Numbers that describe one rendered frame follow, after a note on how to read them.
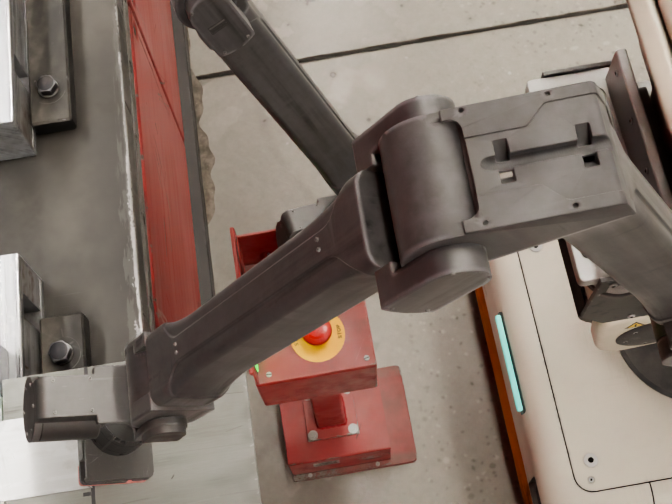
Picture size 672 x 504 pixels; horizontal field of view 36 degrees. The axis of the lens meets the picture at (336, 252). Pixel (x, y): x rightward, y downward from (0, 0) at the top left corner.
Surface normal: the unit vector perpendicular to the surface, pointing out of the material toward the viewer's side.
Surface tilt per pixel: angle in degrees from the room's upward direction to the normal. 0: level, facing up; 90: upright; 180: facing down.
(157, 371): 55
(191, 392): 79
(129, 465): 27
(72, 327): 0
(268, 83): 75
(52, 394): 23
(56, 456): 0
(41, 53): 0
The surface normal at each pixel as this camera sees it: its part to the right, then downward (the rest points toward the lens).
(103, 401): 0.42, -0.38
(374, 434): -0.04, -0.37
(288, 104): 0.30, 0.75
